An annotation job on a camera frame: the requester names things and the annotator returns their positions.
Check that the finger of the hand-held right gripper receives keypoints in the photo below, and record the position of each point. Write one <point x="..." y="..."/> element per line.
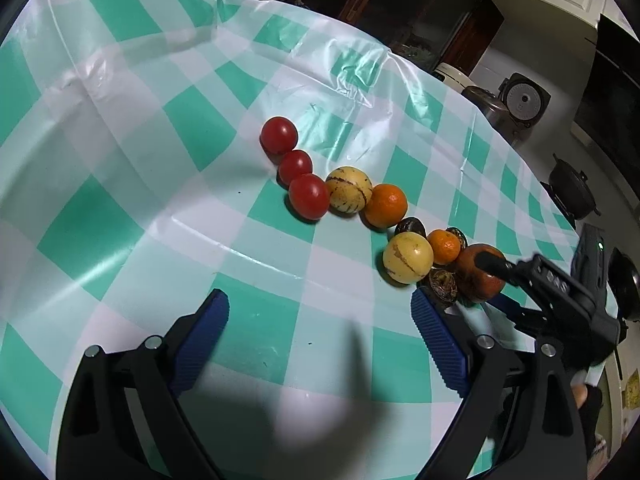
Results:
<point x="540" y="272"/>
<point x="520" y="316"/>

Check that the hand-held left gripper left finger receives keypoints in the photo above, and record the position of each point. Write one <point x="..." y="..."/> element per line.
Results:
<point x="200" y="345"/>

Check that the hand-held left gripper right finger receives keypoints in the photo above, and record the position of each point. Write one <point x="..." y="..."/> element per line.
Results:
<point x="440" y="340"/>

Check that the dark brown round fruit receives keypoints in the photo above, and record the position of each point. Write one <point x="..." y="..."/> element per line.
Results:
<point x="442" y="285"/>
<point x="459" y="235"/>
<point x="410" y="226"/>

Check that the reddish brown large fruit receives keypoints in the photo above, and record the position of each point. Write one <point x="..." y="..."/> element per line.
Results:
<point x="475" y="280"/>

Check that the yellow striped melon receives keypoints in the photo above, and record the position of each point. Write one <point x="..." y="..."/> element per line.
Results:
<point x="349" y="191"/>
<point x="407" y="258"/>

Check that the small orange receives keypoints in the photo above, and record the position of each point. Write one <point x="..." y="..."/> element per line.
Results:
<point x="445" y="246"/>

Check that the large orange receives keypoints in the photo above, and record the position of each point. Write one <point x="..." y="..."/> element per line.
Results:
<point x="385" y="205"/>

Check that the red tomato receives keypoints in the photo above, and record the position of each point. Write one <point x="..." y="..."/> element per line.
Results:
<point x="309" y="197"/>
<point x="295" y="166"/>
<point x="279" y="135"/>

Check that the person's right hand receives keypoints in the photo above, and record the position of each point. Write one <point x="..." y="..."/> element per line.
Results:
<point x="580" y="395"/>

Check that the black wok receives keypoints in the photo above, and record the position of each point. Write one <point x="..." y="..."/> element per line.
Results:
<point x="625" y="280"/>

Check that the black cooking pot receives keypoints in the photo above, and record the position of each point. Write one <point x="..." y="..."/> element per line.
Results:
<point x="572" y="190"/>

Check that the grey rice cooker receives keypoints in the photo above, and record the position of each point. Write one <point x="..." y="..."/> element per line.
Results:
<point x="522" y="102"/>

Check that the silver pot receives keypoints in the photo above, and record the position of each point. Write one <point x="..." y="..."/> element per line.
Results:
<point x="487" y="105"/>

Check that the black range hood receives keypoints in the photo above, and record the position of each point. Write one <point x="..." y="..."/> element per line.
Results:
<point x="612" y="100"/>

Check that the white rice cooker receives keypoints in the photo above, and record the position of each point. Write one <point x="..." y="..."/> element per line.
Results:
<point x="452" y="77"/>

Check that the green checked plastic tablecloth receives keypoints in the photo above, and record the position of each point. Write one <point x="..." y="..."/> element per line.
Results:
<point x="150" y="110"/>

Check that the dark wooden cabinet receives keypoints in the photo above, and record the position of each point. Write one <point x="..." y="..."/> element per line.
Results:
<point x="380" y="0"/>

